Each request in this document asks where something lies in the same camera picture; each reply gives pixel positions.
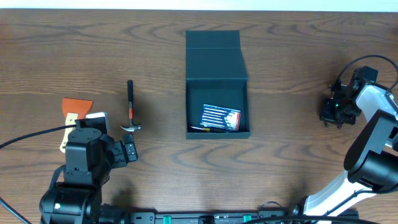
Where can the orange scraper wooden handle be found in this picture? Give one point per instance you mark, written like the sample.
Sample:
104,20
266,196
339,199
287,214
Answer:
74,109

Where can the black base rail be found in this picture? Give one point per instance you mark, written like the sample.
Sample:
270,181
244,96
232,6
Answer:
199,218

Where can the black open gift box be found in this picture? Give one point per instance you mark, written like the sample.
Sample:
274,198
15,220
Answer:
215,75

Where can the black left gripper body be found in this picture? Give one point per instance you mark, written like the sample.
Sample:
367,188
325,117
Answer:
125,150

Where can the black yellow screwdriver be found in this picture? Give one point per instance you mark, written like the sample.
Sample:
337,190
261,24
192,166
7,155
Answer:
209,130

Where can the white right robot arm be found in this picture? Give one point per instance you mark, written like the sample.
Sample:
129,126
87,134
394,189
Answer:
368,169

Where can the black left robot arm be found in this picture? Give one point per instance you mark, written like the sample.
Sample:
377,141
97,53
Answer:
75,192

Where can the small claw hammer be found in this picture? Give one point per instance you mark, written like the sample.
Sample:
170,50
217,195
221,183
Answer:
130,93

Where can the blue precision screwdriver set case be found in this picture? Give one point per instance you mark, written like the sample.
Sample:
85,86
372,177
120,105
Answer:
220,117

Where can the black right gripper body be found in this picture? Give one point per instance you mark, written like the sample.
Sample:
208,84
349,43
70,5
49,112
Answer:
344,111

